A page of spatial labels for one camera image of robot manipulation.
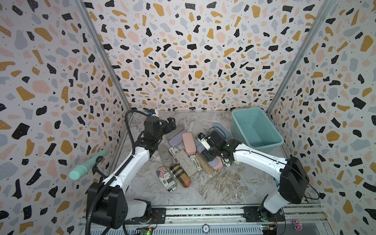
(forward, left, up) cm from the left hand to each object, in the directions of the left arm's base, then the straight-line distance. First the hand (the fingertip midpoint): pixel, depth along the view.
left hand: (172, 120), depth 82 cm
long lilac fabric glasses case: (+2, 0, -22) cm, 23 cm away
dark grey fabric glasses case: (-10, +6, -23) cm, 25 cm away
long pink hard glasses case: (-1, -9, -21) cm, 23 cm away
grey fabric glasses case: (+7, +3, -22) cm, 23 cm away
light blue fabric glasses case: (+18, -30, -26) cm, 44 cm away
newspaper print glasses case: (-12, -12, -23) cm, 28 cm away
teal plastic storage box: (+15, -56, -25) cm, 64 cm away
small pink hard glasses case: (-16, -28, -22) cm, 39 cm away
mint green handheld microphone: (-32, +29, +9) cm, 44 cm away
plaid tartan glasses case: (-22, -4, -21) cm, 31 cm away
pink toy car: (-47, -62, -23) cm, 81 cm away
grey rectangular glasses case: (-17, -8, -19) cm, 27 cm away
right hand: (-11, -21, -13) cm, 27 cm away
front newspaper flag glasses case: (-25, +4, -22) cm, 33 cm away
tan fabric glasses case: (-17, -19, -20) cm, 33 cm away
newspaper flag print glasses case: (-6, +1, -22) cm, 23 cm away
